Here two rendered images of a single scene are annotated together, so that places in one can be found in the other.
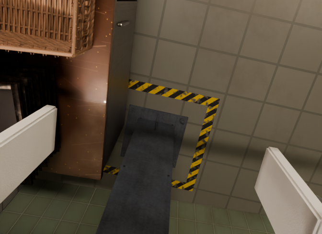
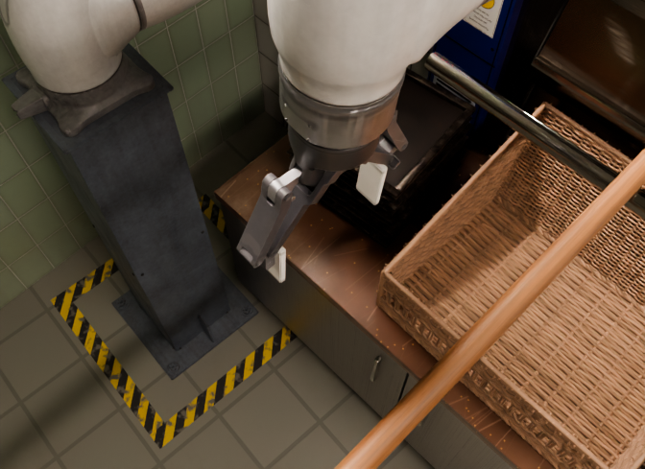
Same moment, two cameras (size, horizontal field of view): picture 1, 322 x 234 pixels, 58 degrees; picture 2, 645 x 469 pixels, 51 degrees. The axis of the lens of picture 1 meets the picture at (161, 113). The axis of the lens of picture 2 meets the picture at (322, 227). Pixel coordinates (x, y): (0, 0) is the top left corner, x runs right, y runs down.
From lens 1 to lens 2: 0.55 m
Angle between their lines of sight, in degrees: 20
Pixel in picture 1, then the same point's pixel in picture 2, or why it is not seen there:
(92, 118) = (296, 242)
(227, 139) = (85, 415)
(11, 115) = not seen: hidden behind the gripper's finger
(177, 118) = (183, 362)
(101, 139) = not seen: hidden behind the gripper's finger
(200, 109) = (168, 407)
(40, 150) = (364, 183)
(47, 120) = (372, 197)
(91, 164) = (242, 196)
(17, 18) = (462, 252)
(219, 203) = not seen: outside the picture
